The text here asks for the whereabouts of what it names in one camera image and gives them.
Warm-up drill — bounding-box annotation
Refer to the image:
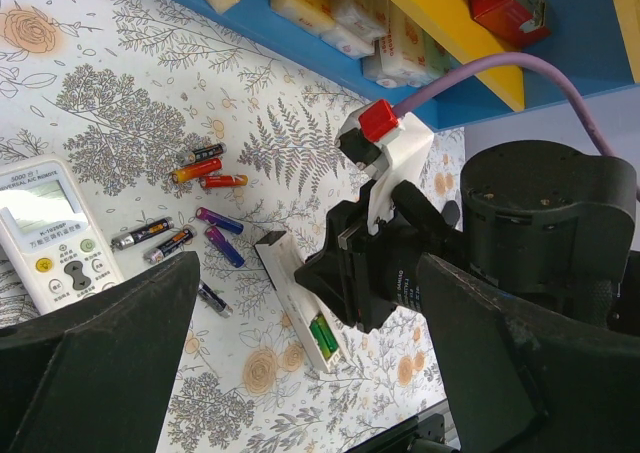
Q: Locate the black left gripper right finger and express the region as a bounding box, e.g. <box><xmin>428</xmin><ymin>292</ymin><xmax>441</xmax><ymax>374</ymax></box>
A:
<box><xmin>417</xmin><ymin>254</ymin><xmax>639</xmax><ymax>452</ymax></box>

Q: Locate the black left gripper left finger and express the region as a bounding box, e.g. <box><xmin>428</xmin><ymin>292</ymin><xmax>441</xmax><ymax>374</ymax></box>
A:
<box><xmin>1</xmin><ymin>252</ymin><xmax>200</xmax><ymax>452</ymax></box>

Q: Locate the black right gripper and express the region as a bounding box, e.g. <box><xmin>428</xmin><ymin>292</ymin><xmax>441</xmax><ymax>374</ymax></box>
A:
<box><xmin>344</xmin><ymin>139</ymin><xmax>638</xmax><ymax>332</ymax></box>

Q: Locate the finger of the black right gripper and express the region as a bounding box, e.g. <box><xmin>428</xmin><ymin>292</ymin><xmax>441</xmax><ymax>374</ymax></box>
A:
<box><xmin>294</xmin><ymin>207</ymin><xmax>396</xmax><ymax>333</ymax></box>

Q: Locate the green battery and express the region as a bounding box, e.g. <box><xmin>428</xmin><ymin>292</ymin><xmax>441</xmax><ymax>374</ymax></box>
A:
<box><xmin>310</xmin><ymin>314</ymin><xmax>339</xmax><ymax>360</ymax></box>

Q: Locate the white slim remote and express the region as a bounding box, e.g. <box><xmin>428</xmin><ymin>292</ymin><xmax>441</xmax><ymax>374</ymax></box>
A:
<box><xmin>254</xmin><ymin>231</ymin><xmax>348</xmax><ymax>373</ymax></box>

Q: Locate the small white remote control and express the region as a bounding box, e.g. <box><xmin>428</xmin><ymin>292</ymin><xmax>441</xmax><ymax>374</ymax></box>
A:
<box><xmin>1</xmin><ymin>154</ymin><xmax>124</xmax><ymax>315</ymax></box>

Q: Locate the blue purple battery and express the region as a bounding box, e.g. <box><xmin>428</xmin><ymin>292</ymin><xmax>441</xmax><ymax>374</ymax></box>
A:
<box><xmin>204</xmin><ymin>226</ymin><xmax>245</xmax><ymax>268</ymax></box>

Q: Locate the grey black battery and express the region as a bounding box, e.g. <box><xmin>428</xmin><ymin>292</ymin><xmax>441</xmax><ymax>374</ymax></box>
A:
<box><xmin>143</xmin><ymin>225</ymin><xmax>197</xmax><ymax>265</ymax></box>

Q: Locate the blue yellow wooden shelf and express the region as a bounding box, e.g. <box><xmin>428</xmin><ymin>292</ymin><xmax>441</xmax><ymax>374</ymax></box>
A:
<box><xmin>119</xmin><ymin>0</ymin><xmax>640</xmax><ymax>131</ymax></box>

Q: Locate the red snack box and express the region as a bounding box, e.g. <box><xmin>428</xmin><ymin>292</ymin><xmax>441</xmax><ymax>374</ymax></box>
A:
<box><xmin>469</xmin><ymin>0</ymin><xmax>551</xmax><ymax>49</ymax></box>

